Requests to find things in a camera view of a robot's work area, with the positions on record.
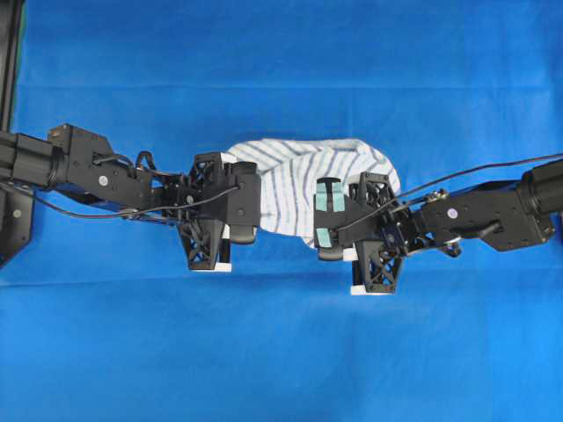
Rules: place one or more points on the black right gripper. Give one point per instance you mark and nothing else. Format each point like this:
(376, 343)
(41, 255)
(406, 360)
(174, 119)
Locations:
(389, 236)

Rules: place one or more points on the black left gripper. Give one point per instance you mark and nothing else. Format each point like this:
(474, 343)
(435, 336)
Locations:
(194, 203)

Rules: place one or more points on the white striped towel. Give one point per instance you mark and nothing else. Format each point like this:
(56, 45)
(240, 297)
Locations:
(289, 171)

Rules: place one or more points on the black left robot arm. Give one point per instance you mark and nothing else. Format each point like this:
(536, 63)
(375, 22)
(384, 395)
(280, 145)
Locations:
(83, 167)

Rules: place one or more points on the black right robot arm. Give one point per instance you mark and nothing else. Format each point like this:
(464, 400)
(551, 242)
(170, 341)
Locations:
(506, 215)

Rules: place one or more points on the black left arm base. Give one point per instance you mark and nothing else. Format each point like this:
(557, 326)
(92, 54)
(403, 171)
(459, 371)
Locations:
(16, 224)

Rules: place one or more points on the blue table cloth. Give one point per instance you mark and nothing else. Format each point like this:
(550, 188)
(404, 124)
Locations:
(103, 321)

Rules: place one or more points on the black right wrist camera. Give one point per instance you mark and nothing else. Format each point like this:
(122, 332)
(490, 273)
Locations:
(333, 208)

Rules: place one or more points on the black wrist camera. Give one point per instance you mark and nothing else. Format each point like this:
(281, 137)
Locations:
(243, 204)
(333, 208)

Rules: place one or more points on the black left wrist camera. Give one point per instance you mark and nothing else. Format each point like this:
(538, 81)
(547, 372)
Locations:
(243, 204)

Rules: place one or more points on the black frame post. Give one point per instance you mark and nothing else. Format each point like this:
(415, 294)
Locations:
(12, 12)

